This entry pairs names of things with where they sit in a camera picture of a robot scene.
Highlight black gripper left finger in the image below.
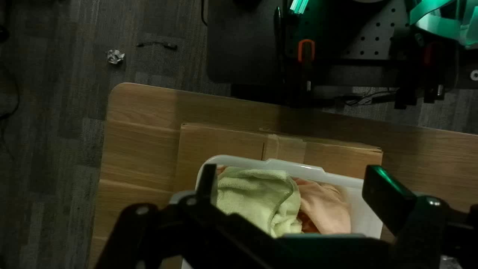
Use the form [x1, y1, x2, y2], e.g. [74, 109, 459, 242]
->
[93, 163, 270, 269]

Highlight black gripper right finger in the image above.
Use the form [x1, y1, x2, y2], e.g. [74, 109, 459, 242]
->
[361, 164, 478, 269]

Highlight pale green towel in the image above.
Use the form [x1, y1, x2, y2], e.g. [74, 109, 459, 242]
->
[213, 166, 303, 239]

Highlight peach printed cloth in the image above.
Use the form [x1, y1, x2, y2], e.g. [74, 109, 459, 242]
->
[289, 178, 353, 236]

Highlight white plastic storage box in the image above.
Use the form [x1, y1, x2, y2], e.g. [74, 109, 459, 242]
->
[168, 154, 385, 240]

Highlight black robot stand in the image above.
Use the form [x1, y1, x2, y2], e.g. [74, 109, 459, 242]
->
[205, 0, 478, 109]

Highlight black floor object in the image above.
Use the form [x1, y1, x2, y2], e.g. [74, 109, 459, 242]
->
[135, 37, 179, 51]

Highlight crumpled white paper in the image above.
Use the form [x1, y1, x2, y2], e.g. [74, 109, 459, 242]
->
[104, 48, 125, 67]

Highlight green plastic strips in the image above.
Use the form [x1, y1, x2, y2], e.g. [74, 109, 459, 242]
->
[289, 0, 478, 49]

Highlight orange handled clamp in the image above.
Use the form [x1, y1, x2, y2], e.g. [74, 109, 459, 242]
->
[297, 37, 316, 64]

